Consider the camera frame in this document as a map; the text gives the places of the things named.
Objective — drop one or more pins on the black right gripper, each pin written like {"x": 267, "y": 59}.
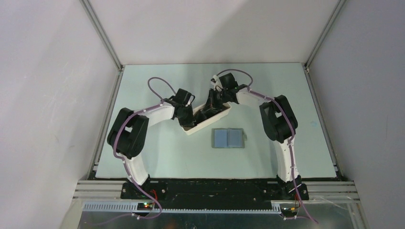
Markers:
{"x": 211, "y": 101}

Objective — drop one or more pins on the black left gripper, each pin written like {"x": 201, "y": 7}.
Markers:
{"x": 190, "y": 121}

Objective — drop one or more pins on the white plastic bin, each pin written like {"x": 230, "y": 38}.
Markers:
{"x": 209, "y": 121}

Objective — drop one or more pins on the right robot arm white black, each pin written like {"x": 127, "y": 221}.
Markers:
{"x": 278, "y": 120}

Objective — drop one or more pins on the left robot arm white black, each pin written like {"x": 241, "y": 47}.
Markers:
{"x": 128, "y": 134}

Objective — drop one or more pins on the black credit card in bin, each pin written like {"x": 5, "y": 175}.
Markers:
{"x": 204, "y": 114}

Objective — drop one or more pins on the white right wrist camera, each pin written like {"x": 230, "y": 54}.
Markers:
{"x": 215, "y": 81}

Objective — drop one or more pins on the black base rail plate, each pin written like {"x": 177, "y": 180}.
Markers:
{"x": 215, "y": 194}

